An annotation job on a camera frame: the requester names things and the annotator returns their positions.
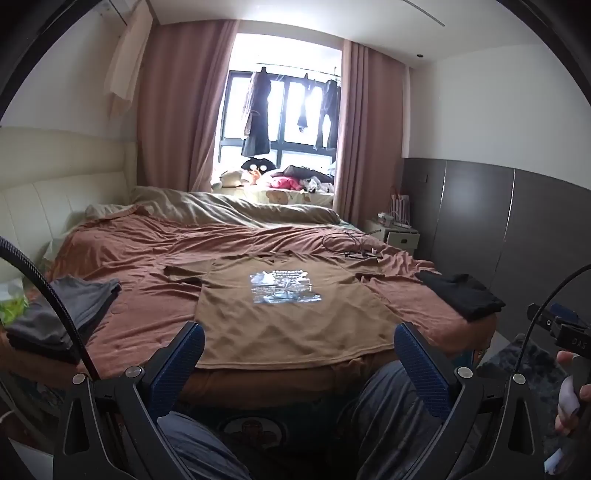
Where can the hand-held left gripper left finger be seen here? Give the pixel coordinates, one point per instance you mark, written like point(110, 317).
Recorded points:
point(184, 346)

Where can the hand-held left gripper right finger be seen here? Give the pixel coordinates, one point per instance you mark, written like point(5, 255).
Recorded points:
point(415, 360)

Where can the brown printed t-shirt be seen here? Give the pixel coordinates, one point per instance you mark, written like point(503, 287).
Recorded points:
point(277, 332)

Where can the folded black clothes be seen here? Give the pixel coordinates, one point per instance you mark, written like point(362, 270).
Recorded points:
point(461, 293)

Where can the folded grey clothes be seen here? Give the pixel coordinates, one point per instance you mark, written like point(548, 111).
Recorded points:
point(51, 314)

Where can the pile of mixed clothes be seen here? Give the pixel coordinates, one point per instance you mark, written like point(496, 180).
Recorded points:
point(295, 177)

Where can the person's right hand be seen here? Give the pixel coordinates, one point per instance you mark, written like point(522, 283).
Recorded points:
point(565, 406)

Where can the dark shaggy rug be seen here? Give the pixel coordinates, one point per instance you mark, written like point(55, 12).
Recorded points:
point(545, 369)

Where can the person's right leg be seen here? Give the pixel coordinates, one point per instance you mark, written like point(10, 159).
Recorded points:
point(383, 415)

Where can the person's leg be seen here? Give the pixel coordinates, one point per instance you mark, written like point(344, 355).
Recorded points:
point(383, 415)
point(198, 447)

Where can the rust-coloured bed blanket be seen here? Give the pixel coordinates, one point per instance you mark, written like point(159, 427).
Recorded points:
point(138, 277)

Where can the person's left leg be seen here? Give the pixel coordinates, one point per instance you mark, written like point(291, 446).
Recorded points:
point(198, 447)

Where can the blue cartoon bed sheet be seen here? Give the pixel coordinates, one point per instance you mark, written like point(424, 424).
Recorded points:
point(277, 415)

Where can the white nightstand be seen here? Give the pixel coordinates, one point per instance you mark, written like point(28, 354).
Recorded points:
point(401, 240)

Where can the grey-green duvet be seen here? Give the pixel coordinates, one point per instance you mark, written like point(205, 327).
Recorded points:
point(207, 205)

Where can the pink striped holder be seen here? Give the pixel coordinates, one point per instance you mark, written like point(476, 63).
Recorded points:
point(400, 210)

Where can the printed window seat cushion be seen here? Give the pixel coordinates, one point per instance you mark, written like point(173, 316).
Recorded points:
point(277, 197)

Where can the beige plush toy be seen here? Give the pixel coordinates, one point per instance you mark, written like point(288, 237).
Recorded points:
point(233, 177)

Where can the green plastic packet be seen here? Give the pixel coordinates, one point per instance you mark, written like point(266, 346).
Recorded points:
point(11, 311)

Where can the black plush toy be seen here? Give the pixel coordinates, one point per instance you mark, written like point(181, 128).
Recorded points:
point(258, 165)

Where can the cream padded headboard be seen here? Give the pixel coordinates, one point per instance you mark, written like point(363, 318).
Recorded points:
point(46, 184)

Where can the black-framed window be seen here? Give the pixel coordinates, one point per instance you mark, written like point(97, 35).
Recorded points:
point(281, 146)

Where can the pink curtain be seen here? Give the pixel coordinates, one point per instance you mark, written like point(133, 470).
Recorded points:
point(180, 115)
point(369, 138)

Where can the hanging dark coat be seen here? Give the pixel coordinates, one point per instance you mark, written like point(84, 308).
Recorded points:
point(258, 120)

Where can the hanging small dark garment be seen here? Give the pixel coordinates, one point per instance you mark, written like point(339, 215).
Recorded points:
point(303, 123)

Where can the hanging dark trousers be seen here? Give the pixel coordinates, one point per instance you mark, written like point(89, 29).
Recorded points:
point(330, 115)

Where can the cream hanging cloth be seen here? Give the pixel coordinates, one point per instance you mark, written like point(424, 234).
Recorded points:
point(127, 69)

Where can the black plastic double frame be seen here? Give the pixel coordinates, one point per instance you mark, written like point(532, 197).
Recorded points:
point(364, 254)

